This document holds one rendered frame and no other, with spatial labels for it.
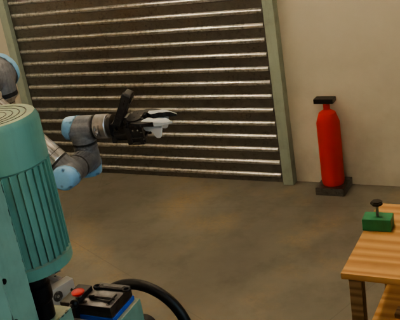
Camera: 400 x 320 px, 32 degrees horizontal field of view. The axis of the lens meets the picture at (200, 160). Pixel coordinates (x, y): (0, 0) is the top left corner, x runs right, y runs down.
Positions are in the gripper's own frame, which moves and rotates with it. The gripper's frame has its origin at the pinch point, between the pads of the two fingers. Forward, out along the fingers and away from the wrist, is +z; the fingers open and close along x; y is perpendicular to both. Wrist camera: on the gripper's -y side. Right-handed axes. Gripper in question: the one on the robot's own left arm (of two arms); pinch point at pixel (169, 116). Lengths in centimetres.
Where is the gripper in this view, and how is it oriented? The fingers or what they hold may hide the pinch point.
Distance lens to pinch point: 206.1
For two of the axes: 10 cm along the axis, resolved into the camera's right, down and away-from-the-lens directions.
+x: -2.6, 5.0, -8.3
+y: 1.9, 8.6, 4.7
